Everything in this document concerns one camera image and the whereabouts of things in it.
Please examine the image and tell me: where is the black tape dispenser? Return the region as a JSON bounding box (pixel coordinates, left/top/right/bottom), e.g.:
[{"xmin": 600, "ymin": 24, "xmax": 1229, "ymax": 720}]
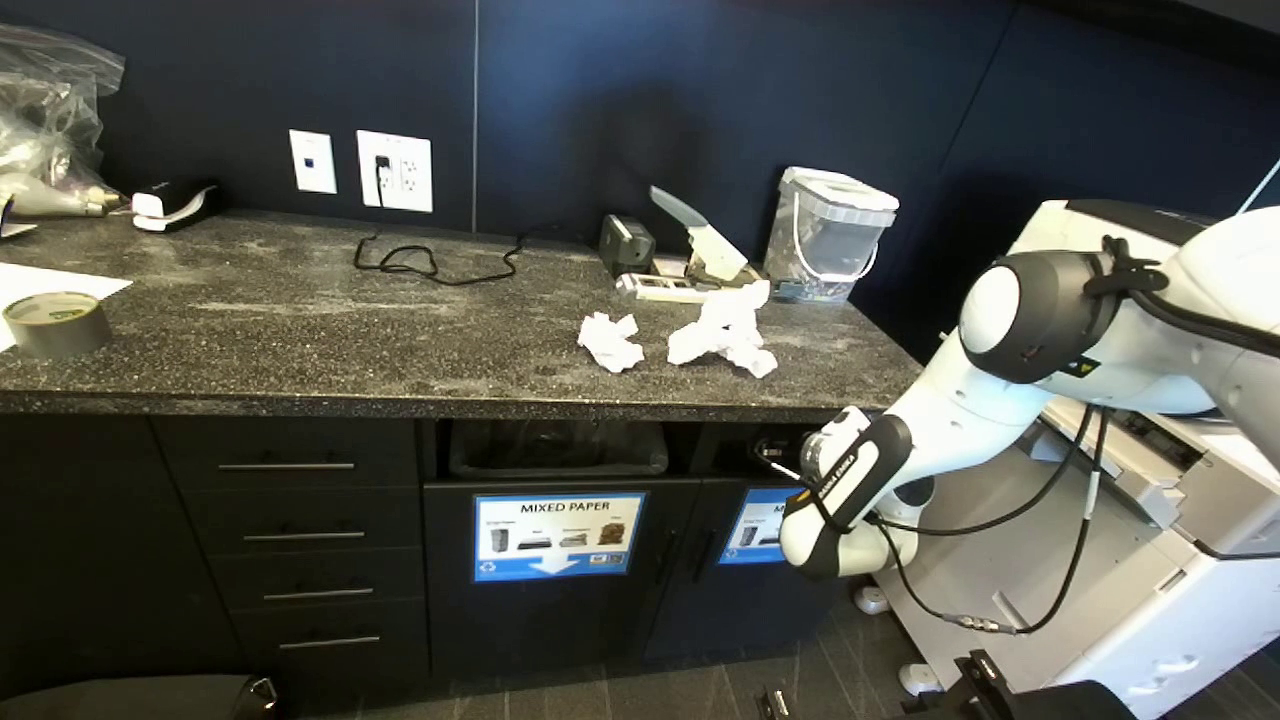
[{"xmin": 594, "ymin": 211, "xmax": 659, "ymax": 282}]

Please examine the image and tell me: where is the black drawer with handle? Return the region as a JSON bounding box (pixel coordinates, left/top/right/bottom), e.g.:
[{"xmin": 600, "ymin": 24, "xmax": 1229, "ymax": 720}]
[
  {"xmin": 197, "ymin": 483, "xmax": 428, "ymax": 555},
  {"xmin": 153, "ymin": 417, "xmax": 423, "ymax": 494},
  {"xmin": 214, "ymin": 551, "xmax": 431, "ymax": 619},
  {"xmin": 237, "ymin": 613, "xmax": 431, "ymax": 698}
]

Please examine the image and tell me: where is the white outlet plate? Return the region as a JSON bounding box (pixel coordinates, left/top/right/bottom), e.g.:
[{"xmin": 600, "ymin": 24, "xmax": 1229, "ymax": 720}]
[{"xmin": 353, "ymin": 125, "xmax": 439, "ymax": 215}]

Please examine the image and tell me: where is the grey tape roll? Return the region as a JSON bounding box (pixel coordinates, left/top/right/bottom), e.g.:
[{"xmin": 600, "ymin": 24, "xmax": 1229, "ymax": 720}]
[{"xmin": 0, "ymin": 287, "xmax": 110, "ymax": 356}]

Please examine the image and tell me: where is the black recycling bin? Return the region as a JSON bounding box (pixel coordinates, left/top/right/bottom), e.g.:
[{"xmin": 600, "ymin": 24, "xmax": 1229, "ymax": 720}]
[{"xmin": 442, "ymin": 421, "xmax": 671, "ymax": 483}]

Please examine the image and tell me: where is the black counter cabinet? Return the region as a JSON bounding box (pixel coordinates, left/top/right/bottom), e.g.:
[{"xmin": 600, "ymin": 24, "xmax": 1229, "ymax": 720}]
[{"xmin": 0, "ymin": 406, "xmax": 935, "ymax": 717}]

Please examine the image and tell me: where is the black power cable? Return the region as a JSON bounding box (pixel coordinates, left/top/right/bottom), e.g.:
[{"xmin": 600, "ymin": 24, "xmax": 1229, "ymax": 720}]
[{"xmin": 347, "ymin": 157, "xmax": 529, "ymax": 291}]

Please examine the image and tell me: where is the white switch plate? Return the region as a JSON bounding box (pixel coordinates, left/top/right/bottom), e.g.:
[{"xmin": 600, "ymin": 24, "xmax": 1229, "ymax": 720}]
[{"xmin": 285, "ymin": 125, "xmax": 340, "ymax": 200}]

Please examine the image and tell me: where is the clear plastic bag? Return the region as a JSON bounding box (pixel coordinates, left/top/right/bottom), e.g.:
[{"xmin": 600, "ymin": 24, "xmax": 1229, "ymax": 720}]
[{"xmin": 0, "ymin": 22, "xmax": 133, "ymax": 225}]

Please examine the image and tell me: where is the small white black stapler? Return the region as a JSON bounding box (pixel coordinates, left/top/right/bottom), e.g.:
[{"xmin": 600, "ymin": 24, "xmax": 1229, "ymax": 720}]
[{"xmin": 129, "ymin": 178, "xmax": 225, "ymax": 236}]

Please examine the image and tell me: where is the translucent plastic container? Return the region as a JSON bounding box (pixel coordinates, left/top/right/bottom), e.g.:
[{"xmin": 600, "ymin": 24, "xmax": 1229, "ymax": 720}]
[{"xmin": 763, "ymin": 163, "xmax": 905, "ymax": 309}]

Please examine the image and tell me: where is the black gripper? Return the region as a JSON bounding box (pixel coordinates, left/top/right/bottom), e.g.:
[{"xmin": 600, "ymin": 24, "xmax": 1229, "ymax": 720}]
[{"xmin": 751, "ymin": 437, "xmax": 820, "ymax": 497}]

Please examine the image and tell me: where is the large white paper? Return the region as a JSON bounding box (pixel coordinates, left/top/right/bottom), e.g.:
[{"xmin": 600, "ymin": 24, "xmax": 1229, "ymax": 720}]
[{"xmin": 664, "ymin": 275, "xmax": 774, "ymax": 377}]

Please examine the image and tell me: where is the blue mixed paper sign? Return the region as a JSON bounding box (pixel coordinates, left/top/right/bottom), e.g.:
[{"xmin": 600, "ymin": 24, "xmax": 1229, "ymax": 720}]
[
  {"xmin": 467, "ymin": 489, "xmax": 647, "ymax": 587},
  {"xmin": 716, "ymin": 483, "xmax": 805, "ymax": 574}
]

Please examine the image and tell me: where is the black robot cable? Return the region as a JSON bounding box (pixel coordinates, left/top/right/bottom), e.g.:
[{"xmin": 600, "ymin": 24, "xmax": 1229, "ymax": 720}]
[{"xmin": 872, "ymin": 233, "xmax": 1175, "ymax": 641}]

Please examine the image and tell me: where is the white office printer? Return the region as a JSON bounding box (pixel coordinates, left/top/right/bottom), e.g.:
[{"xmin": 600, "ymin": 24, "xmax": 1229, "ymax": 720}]
[{"xmin": 860, "ymin": 196, "xmax": 1280, "ymax": 720}]

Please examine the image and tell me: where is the small crumpled white paper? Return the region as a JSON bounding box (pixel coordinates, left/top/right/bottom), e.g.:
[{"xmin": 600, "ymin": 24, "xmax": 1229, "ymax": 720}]
[{"xmin": 576, "ymin": 309, "xmax": 647, "ymax": 377}]

